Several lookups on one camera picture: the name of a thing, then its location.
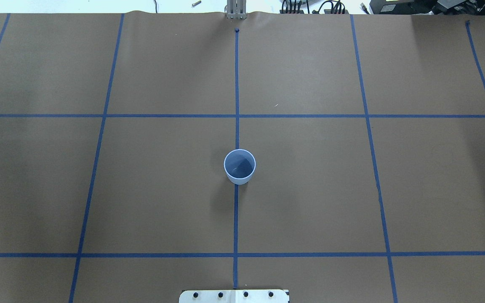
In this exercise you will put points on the black equipment box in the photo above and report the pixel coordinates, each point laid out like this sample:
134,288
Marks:
436,7

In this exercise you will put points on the aluminium frame post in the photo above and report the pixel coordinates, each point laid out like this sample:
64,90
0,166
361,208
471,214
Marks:
236,10

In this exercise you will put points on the brown paper table cover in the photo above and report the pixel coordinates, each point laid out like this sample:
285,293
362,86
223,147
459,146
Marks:
368,133

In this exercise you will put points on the black power strip with plugs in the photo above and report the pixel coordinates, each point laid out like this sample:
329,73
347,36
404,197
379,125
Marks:
314,7

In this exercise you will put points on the light blue plastic cup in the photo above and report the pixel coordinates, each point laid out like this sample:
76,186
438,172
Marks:
239,166

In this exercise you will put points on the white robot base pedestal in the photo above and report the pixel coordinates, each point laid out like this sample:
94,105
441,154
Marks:
235,296

